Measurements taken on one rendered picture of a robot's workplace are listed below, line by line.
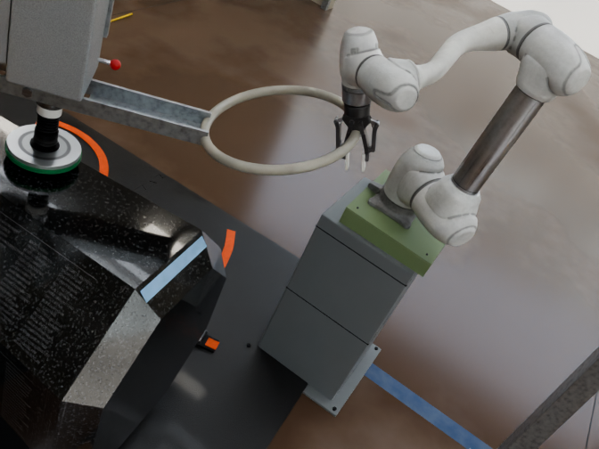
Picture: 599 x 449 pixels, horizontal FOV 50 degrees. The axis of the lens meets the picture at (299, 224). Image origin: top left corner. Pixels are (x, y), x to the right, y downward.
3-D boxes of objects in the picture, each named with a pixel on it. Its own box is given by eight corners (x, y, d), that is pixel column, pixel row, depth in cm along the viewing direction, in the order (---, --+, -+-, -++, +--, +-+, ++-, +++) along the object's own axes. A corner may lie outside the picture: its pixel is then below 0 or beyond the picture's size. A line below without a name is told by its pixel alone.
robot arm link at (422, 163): (407, 179, 248) (434, 134, 234) (433, 212, 238) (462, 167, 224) (374, 181, 239) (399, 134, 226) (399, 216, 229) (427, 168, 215)
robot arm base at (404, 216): (376, 177, 252) (382, 167, 249) (424, 208, 248) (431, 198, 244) (356, 197, 238) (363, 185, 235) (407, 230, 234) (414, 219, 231)
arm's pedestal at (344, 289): (296, 291, 320) (359, 165, 272) (381, 350, 309) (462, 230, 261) (241, 347, 281) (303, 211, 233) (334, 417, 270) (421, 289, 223)
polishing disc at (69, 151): (11, 168, 184) (11, 166, 184) (2, 126, 198) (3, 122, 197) (86, 170, 196) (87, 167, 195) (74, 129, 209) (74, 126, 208)
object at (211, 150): (192, 182, 176) (190, 173, 174) (207, 95, 214) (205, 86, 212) (371, 173, 176) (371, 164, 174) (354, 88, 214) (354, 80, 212)
